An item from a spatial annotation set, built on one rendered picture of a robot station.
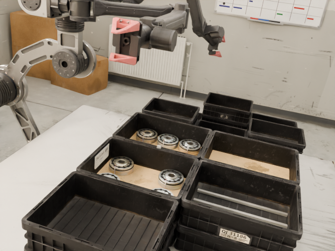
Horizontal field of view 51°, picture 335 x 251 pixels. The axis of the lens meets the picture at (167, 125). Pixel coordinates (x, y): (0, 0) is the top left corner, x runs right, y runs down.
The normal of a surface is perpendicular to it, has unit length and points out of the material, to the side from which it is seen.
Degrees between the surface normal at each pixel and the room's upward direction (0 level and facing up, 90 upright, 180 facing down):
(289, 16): 90
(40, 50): 90
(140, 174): 0
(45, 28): 89
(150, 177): 0
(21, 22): 89
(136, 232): 0
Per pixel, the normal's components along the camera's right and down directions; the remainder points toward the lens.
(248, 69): -0.27, 0.40
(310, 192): 0.11, -0.89
